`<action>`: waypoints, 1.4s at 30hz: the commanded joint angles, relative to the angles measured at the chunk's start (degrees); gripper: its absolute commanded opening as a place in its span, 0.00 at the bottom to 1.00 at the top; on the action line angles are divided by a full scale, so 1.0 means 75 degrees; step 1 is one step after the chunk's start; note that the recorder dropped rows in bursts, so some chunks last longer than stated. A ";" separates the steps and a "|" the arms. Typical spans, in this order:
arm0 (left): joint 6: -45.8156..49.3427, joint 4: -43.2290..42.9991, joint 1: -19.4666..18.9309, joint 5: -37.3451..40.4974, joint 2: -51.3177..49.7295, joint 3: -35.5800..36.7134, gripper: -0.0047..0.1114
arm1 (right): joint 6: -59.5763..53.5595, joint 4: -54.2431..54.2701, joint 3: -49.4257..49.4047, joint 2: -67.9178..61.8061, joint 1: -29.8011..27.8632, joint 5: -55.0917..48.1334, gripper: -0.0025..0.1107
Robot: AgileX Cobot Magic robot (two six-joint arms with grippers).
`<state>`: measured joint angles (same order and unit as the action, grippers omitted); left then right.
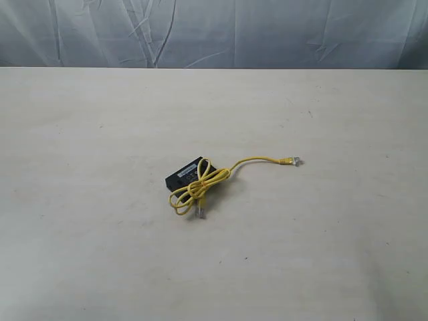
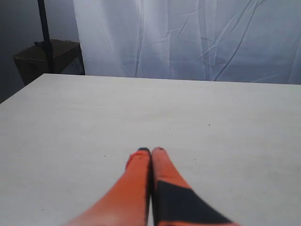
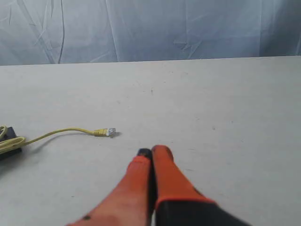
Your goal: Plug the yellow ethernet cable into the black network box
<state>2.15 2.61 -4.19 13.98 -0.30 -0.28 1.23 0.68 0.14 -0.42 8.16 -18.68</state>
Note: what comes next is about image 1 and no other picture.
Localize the black network switch box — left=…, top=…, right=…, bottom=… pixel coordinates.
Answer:
left=165, top=156, right=217, bottom=198

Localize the yellow ethernet cable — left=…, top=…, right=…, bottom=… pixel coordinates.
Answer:
left=168, top=155, right=305, bottom=221

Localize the white wrinkled backdrop curtain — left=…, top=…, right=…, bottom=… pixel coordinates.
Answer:
left=1, top=1, right=427, bottom=70

